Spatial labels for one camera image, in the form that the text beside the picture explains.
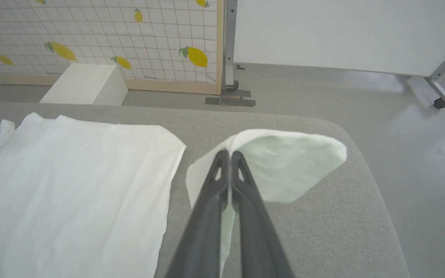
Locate grey metal stand post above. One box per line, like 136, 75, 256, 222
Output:
222, 0, 240, 92

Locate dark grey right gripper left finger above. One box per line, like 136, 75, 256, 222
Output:
165, 150, 230, 278

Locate dark flat floor plates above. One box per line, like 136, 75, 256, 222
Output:
205, 90, 256, 107

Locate white cloth garment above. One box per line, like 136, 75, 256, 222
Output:
0, 112, 348, 278

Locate white box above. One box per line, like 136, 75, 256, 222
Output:
39, 64, 129, 106

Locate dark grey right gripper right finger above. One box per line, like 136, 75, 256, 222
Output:
231, 151, 294, 278

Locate white partition board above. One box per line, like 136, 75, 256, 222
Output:
233, 0, 445, 78

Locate lemon print tile partition panel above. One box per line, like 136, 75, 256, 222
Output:
0, 0, 225, 95

